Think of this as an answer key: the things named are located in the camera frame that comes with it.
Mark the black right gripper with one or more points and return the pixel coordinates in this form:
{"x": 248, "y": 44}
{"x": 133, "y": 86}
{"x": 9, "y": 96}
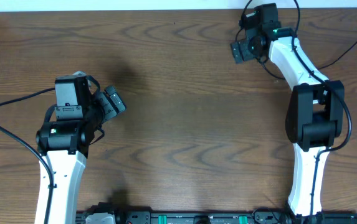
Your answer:
{"x": 240, "y": 51}

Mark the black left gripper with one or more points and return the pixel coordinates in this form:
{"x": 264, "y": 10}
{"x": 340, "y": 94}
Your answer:
{"x": 111, "y": 101}

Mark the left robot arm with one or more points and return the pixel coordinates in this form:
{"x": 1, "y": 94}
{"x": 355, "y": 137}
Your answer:
{"x": 63, "y": 141}

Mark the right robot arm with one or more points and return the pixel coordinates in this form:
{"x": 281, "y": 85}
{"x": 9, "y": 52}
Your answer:
{"x": 316, "y": 109}

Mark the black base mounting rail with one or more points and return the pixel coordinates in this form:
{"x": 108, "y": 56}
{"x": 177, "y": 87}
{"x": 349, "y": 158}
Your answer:
{"x": 104, "y": 213}

